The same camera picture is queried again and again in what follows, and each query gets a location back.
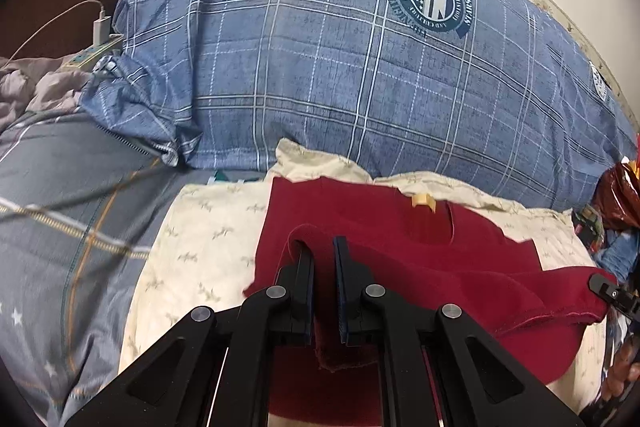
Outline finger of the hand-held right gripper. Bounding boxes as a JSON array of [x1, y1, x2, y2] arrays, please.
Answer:
[[589, 273, 640, 323]]

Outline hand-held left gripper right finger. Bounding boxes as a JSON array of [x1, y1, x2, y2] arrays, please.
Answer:
[[332, 236, 586, 427]]

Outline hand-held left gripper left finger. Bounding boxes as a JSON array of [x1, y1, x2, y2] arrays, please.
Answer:
[[65, 249, 317, 427]]

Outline red sweater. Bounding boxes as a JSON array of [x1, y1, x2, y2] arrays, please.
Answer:
[[242, 177, 613, 427]]

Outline person's right hand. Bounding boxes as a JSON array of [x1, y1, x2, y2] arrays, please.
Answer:
[[602, 342, 640, 408]]

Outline blue jeans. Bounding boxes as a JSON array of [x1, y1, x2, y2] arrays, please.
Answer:
[[595, 229, 640, 283]]

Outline red plastic bag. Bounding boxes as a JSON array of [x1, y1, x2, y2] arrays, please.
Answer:
[[597, 159, 640, 233]]

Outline cream patterned cloth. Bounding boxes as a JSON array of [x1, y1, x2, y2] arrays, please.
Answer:
[[117, 138, 613, 427]]

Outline teal small item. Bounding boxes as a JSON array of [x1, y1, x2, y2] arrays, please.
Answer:
[[207, 172, 261, 186]]

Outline blue plaid pillow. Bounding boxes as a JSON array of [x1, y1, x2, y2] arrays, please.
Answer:
[[80, 0, 638, 212]]

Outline white power strip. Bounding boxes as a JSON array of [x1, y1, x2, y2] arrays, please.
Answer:
[[62, 34, 126, 70]]

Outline white charger plug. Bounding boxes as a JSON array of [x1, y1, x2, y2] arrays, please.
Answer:
[[91, 14, 113, 45]]

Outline lilac crumpled cloth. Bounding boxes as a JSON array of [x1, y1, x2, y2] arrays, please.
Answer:
[[0, 57, 96, 132]]

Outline white charging cable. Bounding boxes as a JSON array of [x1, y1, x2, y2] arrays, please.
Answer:
[[0, 0, 108, 72]]

